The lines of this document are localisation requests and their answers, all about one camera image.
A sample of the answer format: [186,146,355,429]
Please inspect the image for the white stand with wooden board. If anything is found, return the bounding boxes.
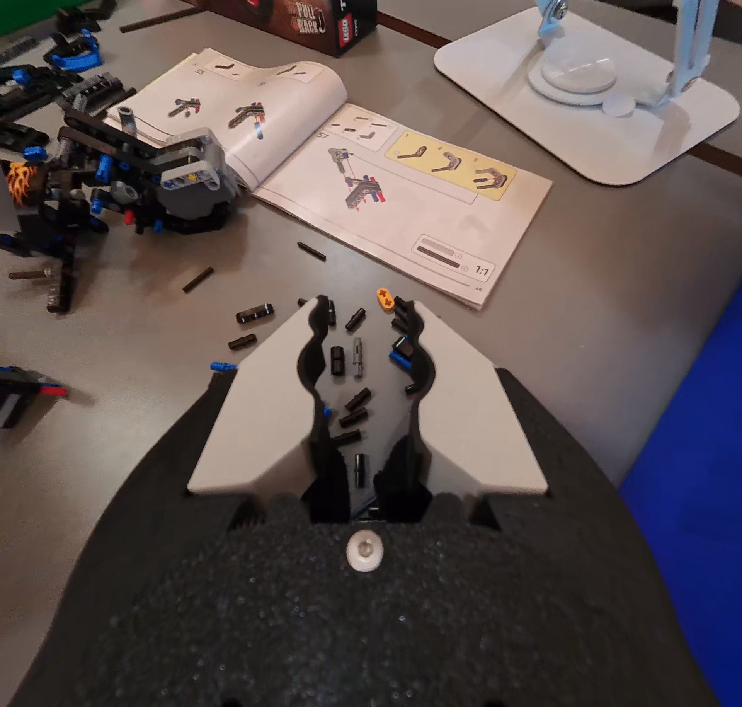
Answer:
[434,0,742,186]

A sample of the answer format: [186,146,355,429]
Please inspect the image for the lego set box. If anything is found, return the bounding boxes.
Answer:
[153,0,378,58]

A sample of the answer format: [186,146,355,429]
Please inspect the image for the blue plastic bin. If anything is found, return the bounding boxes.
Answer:
[617,290,742,707]

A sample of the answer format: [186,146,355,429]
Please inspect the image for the partly built lego truck chassis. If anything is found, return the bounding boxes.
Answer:
[0,72,241,313]

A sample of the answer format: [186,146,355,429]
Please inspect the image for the long black lego axle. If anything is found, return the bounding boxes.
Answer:
[119,7,206,34]

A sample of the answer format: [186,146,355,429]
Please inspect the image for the black lego beam assembly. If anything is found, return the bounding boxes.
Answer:
[0,365,69,429]

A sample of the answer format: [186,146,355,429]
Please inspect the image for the pile of small lego pieces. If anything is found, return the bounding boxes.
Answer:
[181,242,441,487]

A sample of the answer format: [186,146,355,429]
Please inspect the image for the group of lego beams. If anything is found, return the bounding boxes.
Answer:
[0,0,119,142]

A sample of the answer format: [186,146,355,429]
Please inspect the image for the open instruction booklet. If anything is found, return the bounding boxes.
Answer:
[104,48,554,310]

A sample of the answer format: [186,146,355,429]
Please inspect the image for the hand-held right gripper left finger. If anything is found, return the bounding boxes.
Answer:
[187,295,336,520]

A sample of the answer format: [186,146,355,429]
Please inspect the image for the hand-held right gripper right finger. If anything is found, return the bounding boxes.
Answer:
[394,298,548,518]

